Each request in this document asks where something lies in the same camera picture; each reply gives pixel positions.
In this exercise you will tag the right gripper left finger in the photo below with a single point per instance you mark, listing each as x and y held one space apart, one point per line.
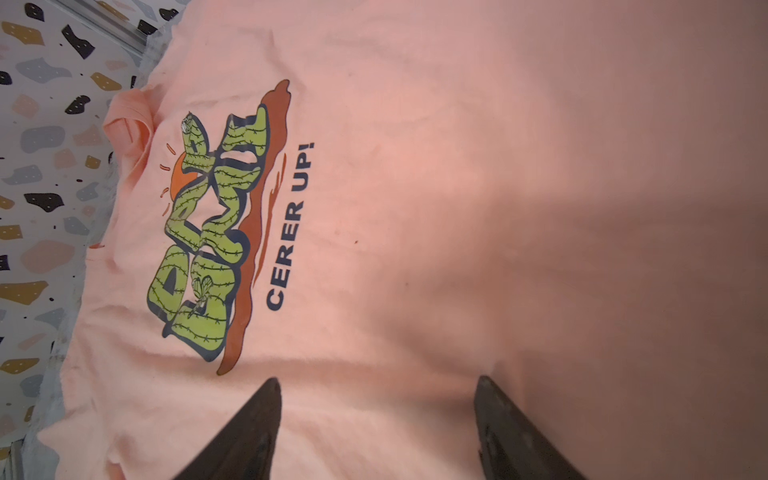
245 446

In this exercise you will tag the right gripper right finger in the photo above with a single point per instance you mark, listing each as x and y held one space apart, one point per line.
511 447

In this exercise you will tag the pink graphic t-shirt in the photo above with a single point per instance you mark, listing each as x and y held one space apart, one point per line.
377 202

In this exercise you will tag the aluminium rail frame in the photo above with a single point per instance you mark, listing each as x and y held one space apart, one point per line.
128 24

